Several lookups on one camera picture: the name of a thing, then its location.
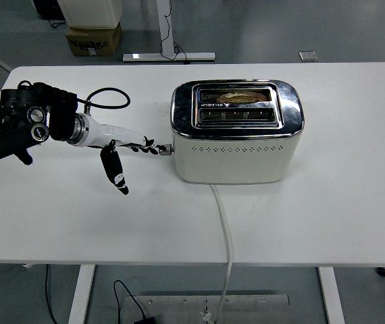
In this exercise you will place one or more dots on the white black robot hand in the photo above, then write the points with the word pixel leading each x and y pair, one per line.
pixel 111 133

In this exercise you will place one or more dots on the grey toaster lever knob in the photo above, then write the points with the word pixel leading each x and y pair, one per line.
pixel 167 150

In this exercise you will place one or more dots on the cream chrome two-slot toaster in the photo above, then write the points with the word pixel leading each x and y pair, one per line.
pixel 229 162

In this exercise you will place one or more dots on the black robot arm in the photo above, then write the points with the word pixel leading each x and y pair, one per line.
pixel 60 114

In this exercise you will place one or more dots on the brown cardboard box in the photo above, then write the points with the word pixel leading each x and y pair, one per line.
pixel 94 38

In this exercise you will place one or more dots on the white desk stand with foot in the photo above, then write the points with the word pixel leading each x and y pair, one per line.
pixel 162 20

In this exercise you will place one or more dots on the brown bread slice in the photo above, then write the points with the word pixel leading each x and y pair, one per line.
pixel 239 97

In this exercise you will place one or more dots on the black object on floor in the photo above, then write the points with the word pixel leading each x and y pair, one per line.
pixel 47 8

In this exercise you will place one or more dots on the white table leg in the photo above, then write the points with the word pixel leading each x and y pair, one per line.
pixel 81 297
pixel 331 297

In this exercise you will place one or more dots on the grey metal plate with screws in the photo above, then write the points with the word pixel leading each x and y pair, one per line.
pixel 179 310

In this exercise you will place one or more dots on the grey floor socket plate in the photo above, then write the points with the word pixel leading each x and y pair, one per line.
pixel 308 56

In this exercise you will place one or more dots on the black caster wheel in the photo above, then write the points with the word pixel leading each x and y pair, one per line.
pixel 384 272

